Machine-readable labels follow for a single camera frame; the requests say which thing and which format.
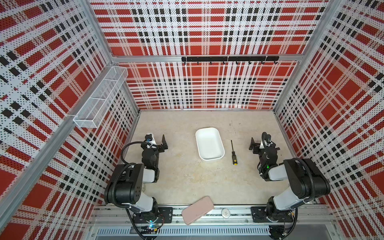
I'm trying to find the black yellow screwdriver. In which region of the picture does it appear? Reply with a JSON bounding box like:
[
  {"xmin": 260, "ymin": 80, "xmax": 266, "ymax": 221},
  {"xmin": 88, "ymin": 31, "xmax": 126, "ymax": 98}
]
[{"xmin": 231, "ymin": 141, "xmax": 238, "ymax": 165}]

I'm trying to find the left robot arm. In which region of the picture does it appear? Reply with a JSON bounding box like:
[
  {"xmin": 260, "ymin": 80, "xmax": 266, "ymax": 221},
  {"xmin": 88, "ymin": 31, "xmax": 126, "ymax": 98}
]
[{"xmin": 104, "ymin": 133, "xmax": 168, "ymax": 224}]

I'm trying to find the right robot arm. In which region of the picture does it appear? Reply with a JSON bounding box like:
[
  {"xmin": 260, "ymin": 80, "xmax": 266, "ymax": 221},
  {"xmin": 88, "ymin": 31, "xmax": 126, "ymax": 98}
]
[{"xmin": 249, "ymin": 132, "xmax": 331, "ymax": 223}]

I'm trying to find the white rectangular bin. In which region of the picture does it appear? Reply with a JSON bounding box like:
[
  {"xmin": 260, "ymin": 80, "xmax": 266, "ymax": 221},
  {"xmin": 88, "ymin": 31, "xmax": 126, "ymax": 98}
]
[{"xmin": 195, "ymin": 127, "xmax": 225, "ymax": 161}]

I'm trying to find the pink phone case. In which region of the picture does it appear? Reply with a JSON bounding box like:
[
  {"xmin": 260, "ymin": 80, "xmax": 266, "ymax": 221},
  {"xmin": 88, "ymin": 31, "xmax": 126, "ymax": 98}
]
[{"xmin": 182, "ymin": 196, "xmax": 214, "ymax": 226}]

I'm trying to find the small white round puck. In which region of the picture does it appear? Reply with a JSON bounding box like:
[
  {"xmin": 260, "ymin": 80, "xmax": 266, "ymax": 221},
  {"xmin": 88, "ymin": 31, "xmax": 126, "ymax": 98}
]
[{"xmin": 221, "ymin": 208, "xmax": 231, "ymax": 219}]

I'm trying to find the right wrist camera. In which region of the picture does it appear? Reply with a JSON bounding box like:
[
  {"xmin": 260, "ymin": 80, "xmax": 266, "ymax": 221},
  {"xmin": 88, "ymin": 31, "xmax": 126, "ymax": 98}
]
[{"xmin": 262, "ymin": 132, "xmax": 272, "ymax": 147}]

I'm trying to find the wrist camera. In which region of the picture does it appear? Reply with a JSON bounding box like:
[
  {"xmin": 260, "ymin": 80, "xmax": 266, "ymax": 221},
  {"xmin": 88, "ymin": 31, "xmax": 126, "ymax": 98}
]
[
  {"xmin": 262, "ymin": 132, "xmax": 272, "ymax": 147},
  {"xmin": 145, "ymin": 133, "xmax": 157, "ymax": 145}
]

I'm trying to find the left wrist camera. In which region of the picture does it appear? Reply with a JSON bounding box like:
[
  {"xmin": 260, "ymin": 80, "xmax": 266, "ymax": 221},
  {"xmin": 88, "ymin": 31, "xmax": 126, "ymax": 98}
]
[{"xmin": 145, "ymin": 133, "xmax": 157, "ymax": 145}]

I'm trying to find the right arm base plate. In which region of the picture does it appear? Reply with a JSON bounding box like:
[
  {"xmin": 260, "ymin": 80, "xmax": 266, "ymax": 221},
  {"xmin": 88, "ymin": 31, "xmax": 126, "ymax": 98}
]
[{"xmin": 251, "ymin": 206, "xmax": 294, "ymax": 223}]

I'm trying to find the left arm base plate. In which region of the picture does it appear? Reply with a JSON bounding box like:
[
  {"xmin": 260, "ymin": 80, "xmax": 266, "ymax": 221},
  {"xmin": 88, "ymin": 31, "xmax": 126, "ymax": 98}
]
[{"xmin": 133, "ymin": 207, "xmax": 173, "ymax": 224}]

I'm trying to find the white wire mesh shelf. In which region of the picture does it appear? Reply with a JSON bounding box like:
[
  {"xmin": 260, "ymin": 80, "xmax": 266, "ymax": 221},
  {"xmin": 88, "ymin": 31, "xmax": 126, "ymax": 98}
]
[{"xmin": 74, "ymin": 66, "xmax": 128, "ymax": 129}]

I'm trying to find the aluminium front rail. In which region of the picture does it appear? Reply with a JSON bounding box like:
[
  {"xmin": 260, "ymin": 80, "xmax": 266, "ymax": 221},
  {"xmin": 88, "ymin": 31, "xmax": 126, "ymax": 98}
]
[{"xmin": 90, "ymin": 205, "xmax": 336, "ymax": 226}]

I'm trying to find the black hook rail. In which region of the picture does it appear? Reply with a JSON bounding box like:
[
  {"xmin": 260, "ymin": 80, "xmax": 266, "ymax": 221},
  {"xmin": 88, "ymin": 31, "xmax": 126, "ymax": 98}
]
[{"xmin": 181, "ymin": 56, "xmax": 280, "ymax": 63}]

